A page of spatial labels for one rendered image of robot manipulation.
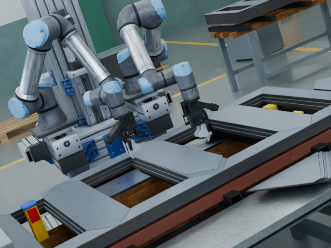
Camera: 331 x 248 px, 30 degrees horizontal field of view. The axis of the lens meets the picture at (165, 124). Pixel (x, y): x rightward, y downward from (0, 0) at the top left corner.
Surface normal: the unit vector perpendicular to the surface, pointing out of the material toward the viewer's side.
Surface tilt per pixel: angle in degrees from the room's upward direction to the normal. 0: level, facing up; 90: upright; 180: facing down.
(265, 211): 0
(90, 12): 90
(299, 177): 0
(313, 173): 0
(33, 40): 84
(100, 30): 90
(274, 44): 90
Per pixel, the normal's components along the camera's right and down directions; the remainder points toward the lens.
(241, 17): 0.39, 0.13
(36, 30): -0.44, 0.30
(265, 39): 0.60, 0.03
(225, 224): -0.31, -0.91
